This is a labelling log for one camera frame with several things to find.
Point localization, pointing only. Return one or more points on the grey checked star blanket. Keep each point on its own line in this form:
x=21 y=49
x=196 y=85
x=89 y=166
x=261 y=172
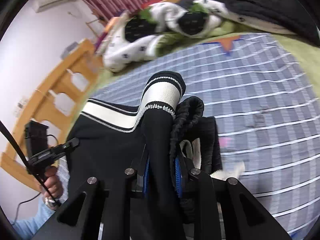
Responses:
x=250 y=92

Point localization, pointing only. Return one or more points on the red box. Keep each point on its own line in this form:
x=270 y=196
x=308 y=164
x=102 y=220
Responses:
x=151 y=2

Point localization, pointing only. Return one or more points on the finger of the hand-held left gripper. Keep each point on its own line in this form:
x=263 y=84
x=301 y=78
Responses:
x=71 y=145

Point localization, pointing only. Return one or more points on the white wall socket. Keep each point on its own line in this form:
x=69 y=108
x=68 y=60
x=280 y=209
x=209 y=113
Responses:
x=21 y=105

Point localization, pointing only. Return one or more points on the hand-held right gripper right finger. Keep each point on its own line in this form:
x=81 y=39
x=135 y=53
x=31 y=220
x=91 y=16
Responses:
x=178 y=177

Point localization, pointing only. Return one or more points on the black pants with white stripe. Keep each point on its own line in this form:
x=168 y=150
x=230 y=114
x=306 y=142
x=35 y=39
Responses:
x=112 y=142

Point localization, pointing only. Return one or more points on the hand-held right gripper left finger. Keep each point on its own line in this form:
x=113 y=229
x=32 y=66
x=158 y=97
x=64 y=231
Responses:
x=147 y=177

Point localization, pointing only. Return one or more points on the white air conditioner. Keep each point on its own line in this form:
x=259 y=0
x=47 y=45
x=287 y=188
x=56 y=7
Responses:
x=55 y=1

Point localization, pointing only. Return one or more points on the white floral quilt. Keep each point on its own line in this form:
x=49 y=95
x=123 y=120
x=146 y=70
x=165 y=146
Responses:
x=135 y=47

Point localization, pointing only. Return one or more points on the person's left forearm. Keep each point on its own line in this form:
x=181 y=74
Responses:
x=32 y=225

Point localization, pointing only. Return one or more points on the black jacket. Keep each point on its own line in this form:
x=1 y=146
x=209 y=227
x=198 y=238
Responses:
x=265 y=2

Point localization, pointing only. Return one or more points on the grey box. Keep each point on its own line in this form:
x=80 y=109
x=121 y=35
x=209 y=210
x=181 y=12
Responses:
x=68 y=50

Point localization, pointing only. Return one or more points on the person's left hand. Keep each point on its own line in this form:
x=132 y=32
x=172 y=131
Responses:
x=53 y=185

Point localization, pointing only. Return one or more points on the wooden bed frame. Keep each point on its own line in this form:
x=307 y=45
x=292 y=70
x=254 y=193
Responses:
x=67 y=67

